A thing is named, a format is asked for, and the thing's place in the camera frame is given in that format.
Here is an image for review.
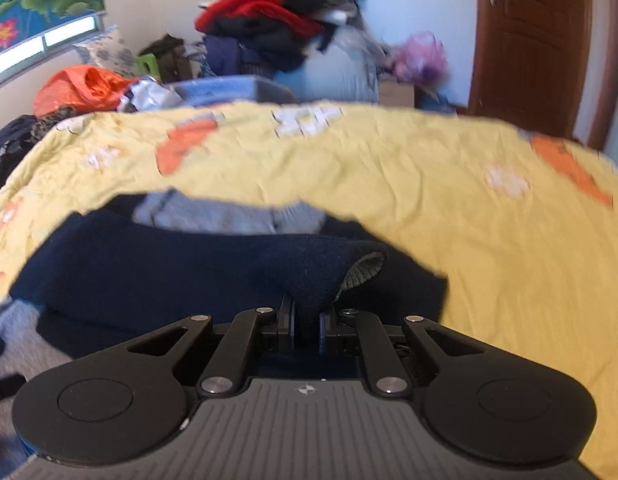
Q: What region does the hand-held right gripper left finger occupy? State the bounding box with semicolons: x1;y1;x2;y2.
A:
124;292;296;400

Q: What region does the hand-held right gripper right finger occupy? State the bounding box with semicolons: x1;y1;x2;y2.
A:
318;305;490;398

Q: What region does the navy knit sweater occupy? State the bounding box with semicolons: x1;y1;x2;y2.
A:
9;195;450;361

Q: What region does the grey-blue knit sweater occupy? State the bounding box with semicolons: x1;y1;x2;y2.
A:
0;187;330;480

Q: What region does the pile of dark clothes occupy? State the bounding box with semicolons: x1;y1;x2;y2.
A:
194;0;385;78

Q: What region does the yellow floral blanket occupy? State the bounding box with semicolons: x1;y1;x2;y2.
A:
0;100;618;480

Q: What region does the blue towel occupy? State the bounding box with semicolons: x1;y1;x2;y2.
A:
174;75;297;108

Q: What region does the cardboard box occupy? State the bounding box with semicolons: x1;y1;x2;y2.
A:
378;77;417;109

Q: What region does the light blue bedding bag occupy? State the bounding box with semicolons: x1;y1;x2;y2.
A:
274;25;385;106

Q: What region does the crumpled silver plastic bag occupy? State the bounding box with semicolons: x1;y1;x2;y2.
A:
116;75;182;113

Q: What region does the dark brown cloth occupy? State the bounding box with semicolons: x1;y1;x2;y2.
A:
139;34;195;83

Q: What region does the pink plastic bag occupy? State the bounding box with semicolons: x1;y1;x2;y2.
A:
386;31;450;86

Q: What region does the green plastic stool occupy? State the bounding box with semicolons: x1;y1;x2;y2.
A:
136;52;162;81

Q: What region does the orange plastic bag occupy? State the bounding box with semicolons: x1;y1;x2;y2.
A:
33;65;140;118

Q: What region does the red fuzzy garment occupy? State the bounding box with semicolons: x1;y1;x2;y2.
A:
195;0;322;36

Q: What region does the floral pillow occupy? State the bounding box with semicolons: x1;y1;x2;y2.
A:
74;25;140;81

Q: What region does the dark patterned cloth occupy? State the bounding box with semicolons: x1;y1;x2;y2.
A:
0;107;75;196

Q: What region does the brown wooden door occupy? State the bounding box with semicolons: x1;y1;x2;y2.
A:
469;0;618;151

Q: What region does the window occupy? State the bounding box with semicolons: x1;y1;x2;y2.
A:
0;12;107;92

